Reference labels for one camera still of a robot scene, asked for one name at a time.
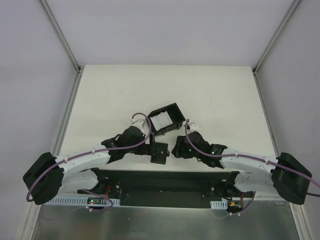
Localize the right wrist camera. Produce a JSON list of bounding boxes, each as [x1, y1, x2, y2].
[[187, 122, 200, 131]]

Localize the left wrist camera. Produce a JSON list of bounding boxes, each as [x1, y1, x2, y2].
[[131, 118, 149, 133]]

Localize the left white cable duct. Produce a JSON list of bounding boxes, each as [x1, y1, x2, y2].
[[45, 195, 121, 207]]

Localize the left aluminium frame post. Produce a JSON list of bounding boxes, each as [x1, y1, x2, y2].
[[38, 0, 85, 73]]

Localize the right white cable duct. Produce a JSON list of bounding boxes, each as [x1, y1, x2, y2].
[[210, 199, 228, 210]]

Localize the white cable duct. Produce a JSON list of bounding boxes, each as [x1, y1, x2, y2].
[[210, 199, 228, 210], [45, 195, 121, 207]]

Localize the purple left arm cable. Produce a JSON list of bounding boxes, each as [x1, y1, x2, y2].
[[26, 112, 152, 203]]

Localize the right aluminium frame post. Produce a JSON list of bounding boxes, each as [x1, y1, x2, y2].
[[252, 0, 302, 75]]

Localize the black leather card holder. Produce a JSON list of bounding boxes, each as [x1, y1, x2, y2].
[[150, 142, 170, 165]]

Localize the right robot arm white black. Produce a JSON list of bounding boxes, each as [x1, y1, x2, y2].
[[171, 131, 312, 205]]

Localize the black plastic card tray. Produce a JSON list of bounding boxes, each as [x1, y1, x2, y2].
[[147, 103, 186, 136]]

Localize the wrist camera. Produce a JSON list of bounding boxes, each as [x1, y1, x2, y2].
[[131, 118, 149, 133], [187, 122, 200, 131]]

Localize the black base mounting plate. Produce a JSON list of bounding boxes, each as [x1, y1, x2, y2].
[[77, 168, 253, 209]]

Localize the aluminium frame post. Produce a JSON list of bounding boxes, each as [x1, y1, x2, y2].
[[252, 0, 302, 75], [38, 0, 85, 73]]

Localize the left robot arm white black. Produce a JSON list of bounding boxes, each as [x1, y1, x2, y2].
[[22, 123, 154, 205]]

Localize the white cards in tray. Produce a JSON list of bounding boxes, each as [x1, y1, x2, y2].
[[150, 111, 173, 131]]

